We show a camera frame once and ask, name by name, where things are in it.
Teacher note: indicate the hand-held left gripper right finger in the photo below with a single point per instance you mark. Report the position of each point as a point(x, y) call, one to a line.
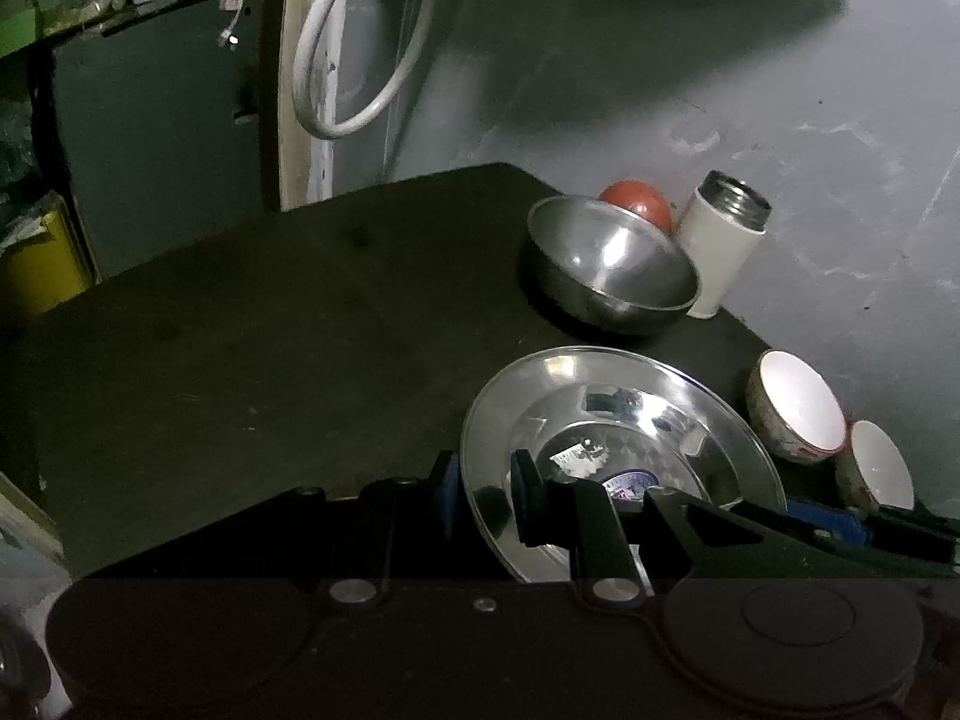
point(521, 499)

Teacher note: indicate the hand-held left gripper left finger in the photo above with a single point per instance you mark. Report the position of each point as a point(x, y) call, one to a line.
point(448, 495)

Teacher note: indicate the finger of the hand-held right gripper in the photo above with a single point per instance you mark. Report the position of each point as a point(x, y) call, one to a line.
point(829, 523)

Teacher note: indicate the small white ceramic bowl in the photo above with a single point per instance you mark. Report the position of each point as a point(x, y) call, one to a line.
point(881, 465)

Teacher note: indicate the large white ceramic bowl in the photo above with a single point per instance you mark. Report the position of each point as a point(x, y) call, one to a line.
point(799, 397)

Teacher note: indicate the stainless steel plate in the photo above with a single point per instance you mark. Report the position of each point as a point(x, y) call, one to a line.
point(645, 405)

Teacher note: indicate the stainless steel bowl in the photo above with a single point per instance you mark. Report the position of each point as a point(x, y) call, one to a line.
point(600, 270)

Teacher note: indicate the white flask with steel rim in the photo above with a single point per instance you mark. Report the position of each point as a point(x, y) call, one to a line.
point(720, 255)

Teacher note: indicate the red ball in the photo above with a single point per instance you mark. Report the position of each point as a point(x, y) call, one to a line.
point(637, 199)

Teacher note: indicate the cream wooden board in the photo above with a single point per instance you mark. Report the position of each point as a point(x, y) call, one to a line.
point(300, 165)

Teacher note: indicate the yellow box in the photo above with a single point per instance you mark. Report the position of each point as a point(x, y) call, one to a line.
point(37, 270)

